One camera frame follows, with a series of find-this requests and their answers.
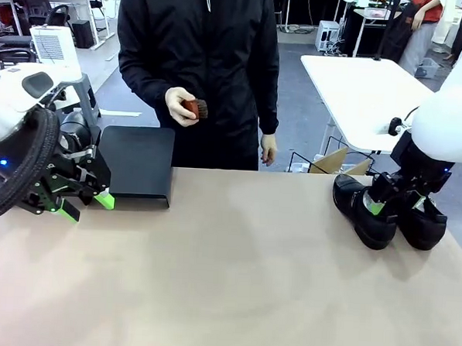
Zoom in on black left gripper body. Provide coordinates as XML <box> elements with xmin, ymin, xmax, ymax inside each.
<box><xmin>39</xmin><ymin>151</ymin><xmax>97</xmax><ymax>200</ymax></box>

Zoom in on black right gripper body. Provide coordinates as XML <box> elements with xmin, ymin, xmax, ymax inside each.
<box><xmin>371</xmin><ymin>169</ymin><xmax>424</xmax><ymax>205</ymax></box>

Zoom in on brown shoe brush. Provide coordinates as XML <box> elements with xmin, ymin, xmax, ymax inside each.
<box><xmin>180</xmin><ymin>98</ymin><xmax>210</xmax><ymax>121</ymax></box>

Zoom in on person's left forearm black sleeve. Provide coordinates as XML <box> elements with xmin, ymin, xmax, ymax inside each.
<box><xmin>255</xmin><ymin>77</ymin><xmax>282</xmax><ymax>137</ymax></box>

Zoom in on person's right forearm black sleeve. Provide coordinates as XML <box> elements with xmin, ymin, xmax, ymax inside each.
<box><xmin>116</xmin><ymin>50</ymin><xmax>176</xmax><ymax>104</ymax></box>

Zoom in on person's right hand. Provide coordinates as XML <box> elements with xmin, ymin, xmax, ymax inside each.
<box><xmin>163</xmin><ymin>86</ymin><xmax>200</xmax><ymax>128</ymax></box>

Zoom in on person's left hand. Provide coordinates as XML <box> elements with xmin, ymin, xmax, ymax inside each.
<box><xmin>258</xmin><ymin>133</ymin><xmax>279</xmax><ymax>168</ymax></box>

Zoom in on brown cardboard panel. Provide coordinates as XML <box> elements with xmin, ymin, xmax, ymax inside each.
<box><xmin>345</xmin><ymin>157</ymin><xmax>375</xmax><ymax>177</ymax></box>
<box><xmin>310</xmin><ymin>145</ymin><xmax>349</xmax><ymax>176</ymax></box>

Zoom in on grey step stool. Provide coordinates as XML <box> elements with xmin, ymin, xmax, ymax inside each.
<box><xmin>58</xmin><ymin>73</ymin><xmax>104</xmax><ymax>128</ymax></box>

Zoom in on white table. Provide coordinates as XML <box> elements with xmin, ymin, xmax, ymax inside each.
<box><xmin>296</xmin><ymin>54</ymin><xmax>447</xmax><ymax>159</ymax></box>

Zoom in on white air purifier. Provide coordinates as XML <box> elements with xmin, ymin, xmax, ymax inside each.
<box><xmin>26</xmin><ymin>24</ymin><xmax>85</xmax><ymax>81</ymax></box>

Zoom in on clear plastic storage box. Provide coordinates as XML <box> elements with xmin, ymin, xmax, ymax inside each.
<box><xmin>415</xmin><ymin>57</ymin><xmax>442</xmax><ymax>79</ymax></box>

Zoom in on black office chair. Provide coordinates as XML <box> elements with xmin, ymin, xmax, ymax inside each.
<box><xmin>12</xmin><ymin>0</ymin><xmax>70</xmax><ymax>29</ymax></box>
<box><xmin>0</xmin><ymin>33</ymin><xmax>39</xmax><ymax>66</ymax></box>

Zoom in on black computer tower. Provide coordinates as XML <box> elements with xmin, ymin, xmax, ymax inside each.
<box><xmin>70</xmin><ymin>19</ymin><xmax>96</xmax><ymax>50</ymax></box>

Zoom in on person's torso black jacket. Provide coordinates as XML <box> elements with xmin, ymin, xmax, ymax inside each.
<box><xmin>110</xmin><ymin>0</ymin><xmax>286</xmax><ymax>172</ymax></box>

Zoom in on bystander in red shirt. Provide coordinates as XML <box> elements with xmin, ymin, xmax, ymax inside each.
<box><xmin>383</xmin><ymin>0</ymin><xmax>446</xmax><ymax>76</ymax></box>

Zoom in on white computer tower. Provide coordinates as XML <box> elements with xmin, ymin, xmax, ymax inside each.
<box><xmin>317</xmin><ymin>19</ymin><xmax>343</xmax><ymax>54</ymax></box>

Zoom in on dark desk white legs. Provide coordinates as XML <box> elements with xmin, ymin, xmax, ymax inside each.
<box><xmin>340</xmin><ymin>6</ymin><xmax>416</xmax><ymax>62</ymax></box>

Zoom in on black braided cable sleeve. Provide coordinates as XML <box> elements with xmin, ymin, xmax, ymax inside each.
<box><xmin>0</xmin><ymin>105</ymin><xmax>62</xmax><ymax>231</ymax></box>

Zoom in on black wire frame rack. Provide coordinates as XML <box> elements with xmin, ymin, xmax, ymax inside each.
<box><xmin>289</xmin><ymin>133</ymin><xmax>377</xmax><ymax>177</ymax></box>

